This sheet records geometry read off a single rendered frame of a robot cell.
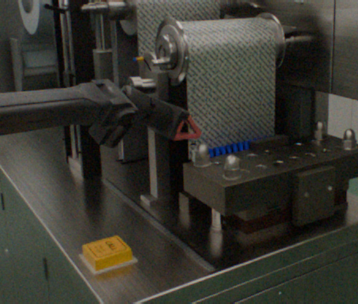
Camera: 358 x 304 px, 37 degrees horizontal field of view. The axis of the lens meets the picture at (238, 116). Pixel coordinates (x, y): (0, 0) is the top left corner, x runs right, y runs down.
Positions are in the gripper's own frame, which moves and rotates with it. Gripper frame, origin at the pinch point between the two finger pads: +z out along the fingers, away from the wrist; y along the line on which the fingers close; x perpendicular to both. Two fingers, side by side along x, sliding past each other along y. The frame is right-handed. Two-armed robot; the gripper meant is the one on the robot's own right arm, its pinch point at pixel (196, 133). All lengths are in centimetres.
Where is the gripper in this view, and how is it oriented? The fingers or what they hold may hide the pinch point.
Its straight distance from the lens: 116.4
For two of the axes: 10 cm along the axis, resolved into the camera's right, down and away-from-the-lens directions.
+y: 5.8, 2.1, -7.9
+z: 7.0, 3.7, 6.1
